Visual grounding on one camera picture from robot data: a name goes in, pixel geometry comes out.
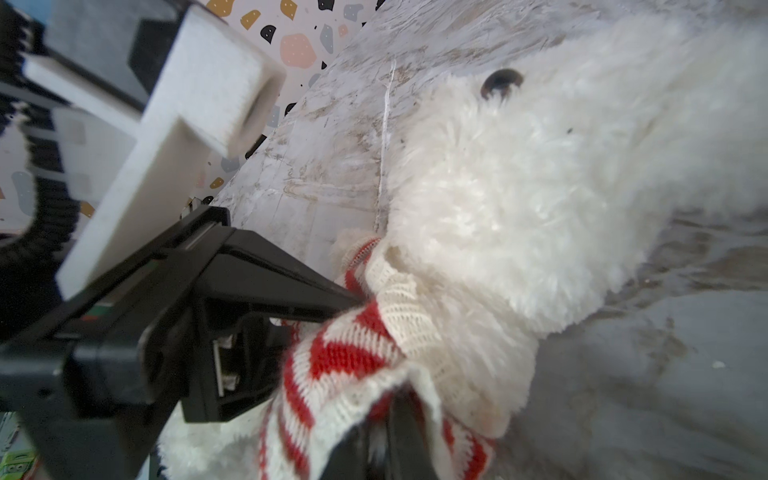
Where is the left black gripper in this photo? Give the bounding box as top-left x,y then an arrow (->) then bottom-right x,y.
1,206 -> 362,479

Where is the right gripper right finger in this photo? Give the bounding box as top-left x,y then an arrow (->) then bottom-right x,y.
386,395 -> 438,480

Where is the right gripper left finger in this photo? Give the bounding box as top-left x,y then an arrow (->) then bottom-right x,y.
320,423 -> 369,480

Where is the red white striped knit sweater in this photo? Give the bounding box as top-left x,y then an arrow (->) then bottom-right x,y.
254,230 -> 495,479

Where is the white plush teddy bear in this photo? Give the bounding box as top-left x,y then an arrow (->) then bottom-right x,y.
159,16 -> 767,479

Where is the left black corrugated cable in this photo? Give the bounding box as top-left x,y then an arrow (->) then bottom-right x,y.
0,0 -> 82,271

